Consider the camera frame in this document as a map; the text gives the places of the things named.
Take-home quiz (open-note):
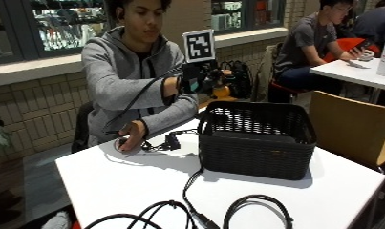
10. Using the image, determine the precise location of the red seat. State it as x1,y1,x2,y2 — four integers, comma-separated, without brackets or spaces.
321,36,381,64

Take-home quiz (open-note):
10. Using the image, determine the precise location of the person in gray hoodie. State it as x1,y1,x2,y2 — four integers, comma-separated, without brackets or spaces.
80,0,201,148

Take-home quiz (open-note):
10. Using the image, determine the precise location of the long black table cable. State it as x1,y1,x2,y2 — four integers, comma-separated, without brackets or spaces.
138,128,222,229

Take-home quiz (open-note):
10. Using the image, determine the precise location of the wooden chair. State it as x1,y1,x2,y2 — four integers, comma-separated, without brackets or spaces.
308,90,385,171

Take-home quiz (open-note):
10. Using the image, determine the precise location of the orange round toy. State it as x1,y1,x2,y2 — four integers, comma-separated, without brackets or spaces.
210,84,233,100

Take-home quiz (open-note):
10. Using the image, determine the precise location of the black backpack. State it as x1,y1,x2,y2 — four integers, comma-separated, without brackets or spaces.
217,59,256,100

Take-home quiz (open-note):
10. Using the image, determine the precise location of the black phone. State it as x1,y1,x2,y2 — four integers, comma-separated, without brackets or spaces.
352,38,373,54

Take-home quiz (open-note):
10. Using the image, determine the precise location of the beige jacket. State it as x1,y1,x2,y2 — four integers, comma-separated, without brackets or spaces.
249,43,284,103

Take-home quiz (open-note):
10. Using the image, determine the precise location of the gray soft object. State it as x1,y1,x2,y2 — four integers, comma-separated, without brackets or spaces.
41,210,73,229

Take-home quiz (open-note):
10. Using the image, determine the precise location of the black woven basket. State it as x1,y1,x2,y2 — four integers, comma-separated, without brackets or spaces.
196,100,318,181

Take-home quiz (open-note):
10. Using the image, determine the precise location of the shop window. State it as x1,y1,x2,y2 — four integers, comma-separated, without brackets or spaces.
209,0,286,34
20,0,113,60

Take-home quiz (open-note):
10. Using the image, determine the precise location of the black chair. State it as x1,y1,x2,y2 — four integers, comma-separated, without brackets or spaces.
69,101,96,155

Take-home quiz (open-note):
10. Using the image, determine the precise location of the thick black looped cable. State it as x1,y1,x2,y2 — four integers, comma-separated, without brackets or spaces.
221,194,294,229

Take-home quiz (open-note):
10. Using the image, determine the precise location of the white side table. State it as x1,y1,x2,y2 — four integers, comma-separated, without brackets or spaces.
309,56,385,104

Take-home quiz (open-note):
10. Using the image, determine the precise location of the small black adapter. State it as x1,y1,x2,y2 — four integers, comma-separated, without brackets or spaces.
162,130,182,151

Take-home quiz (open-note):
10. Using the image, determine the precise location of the black glove cable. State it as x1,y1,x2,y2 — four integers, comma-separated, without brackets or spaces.
101,65,185,135

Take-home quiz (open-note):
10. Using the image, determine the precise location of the white marker cube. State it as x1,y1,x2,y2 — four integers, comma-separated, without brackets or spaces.
181,29,217,64

